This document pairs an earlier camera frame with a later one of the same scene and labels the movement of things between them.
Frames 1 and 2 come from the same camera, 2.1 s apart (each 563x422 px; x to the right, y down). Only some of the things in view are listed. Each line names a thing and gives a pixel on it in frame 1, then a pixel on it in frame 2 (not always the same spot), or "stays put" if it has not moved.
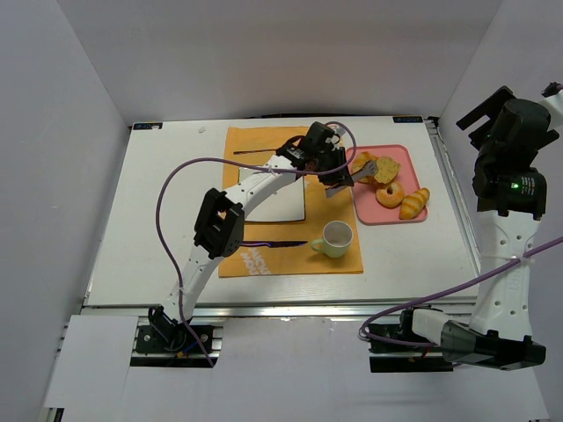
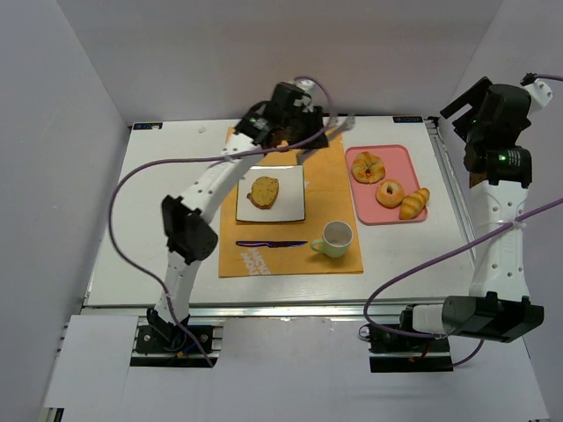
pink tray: (369, 209) stays put
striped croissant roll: (413, 204) stays put
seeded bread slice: (387, 170) -> (264, 192)
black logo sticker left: (147, 126) stays put
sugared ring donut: (390, 200) stays put
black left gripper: (339, 167) -> (315, 137)
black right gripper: (484, 114) -> (463, 104)
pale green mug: (336, 239) stays put
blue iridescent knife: (273, 243) stays put
